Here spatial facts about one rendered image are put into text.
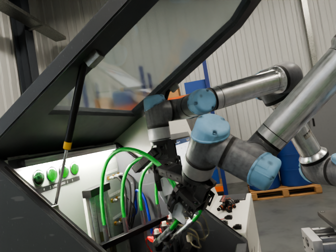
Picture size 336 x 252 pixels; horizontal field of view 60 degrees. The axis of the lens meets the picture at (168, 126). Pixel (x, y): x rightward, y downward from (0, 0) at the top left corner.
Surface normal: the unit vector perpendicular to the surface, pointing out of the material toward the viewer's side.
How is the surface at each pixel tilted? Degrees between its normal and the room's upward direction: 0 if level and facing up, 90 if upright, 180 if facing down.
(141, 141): 90
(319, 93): 106
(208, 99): 90
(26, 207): 90
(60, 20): 90
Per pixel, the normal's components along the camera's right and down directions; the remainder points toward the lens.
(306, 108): -0.10, 0.26
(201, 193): -0.74, 0.33
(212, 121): 0.16, -0.76
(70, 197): 0.94, -0.16
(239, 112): -0.15, 0.00
